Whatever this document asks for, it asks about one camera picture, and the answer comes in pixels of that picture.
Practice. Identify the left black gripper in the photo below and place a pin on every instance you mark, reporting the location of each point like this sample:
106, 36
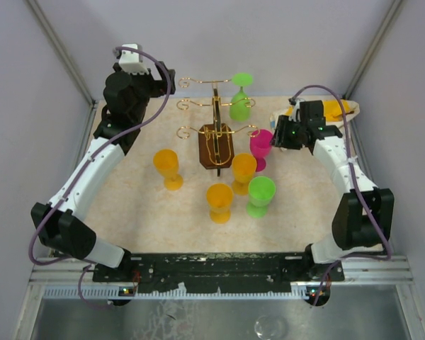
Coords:
149, 78

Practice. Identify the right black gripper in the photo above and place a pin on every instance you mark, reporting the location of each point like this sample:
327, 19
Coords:
279, 139

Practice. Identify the pink wine glass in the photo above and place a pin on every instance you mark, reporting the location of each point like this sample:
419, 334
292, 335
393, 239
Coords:
260, 146

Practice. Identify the green wine glass back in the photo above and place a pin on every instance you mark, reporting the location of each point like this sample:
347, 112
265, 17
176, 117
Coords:
240, 105

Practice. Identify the green wine glass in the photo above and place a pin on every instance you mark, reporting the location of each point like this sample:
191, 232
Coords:
240, 105
261, 191

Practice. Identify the orange wine glass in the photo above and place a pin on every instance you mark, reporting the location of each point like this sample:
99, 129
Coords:
219, 198
243, 169
166, 163

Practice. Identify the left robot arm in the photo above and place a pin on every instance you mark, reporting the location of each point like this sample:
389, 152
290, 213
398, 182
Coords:
60, 222

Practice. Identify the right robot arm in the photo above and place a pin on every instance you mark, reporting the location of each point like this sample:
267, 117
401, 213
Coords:
363, 218

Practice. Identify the green wine glass front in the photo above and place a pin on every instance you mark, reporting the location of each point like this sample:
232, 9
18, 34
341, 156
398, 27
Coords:
261, 191

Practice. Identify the orange wine glass front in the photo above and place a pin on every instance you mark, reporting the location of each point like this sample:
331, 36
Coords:
219, 198

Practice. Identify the yellow patterned cloth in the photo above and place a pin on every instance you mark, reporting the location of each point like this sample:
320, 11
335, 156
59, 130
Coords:
332, 113

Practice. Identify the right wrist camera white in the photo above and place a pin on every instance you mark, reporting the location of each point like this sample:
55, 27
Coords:
294, 109

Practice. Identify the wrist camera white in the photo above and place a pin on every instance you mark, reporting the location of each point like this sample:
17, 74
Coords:
294, 109
131, 62

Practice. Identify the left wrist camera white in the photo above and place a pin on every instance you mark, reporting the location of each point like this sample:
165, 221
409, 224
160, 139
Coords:
131, 62

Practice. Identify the gold wire glass rack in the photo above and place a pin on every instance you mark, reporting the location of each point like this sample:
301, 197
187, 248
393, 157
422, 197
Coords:
215, 141

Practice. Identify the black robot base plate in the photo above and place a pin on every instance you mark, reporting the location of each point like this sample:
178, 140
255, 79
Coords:
272, 272

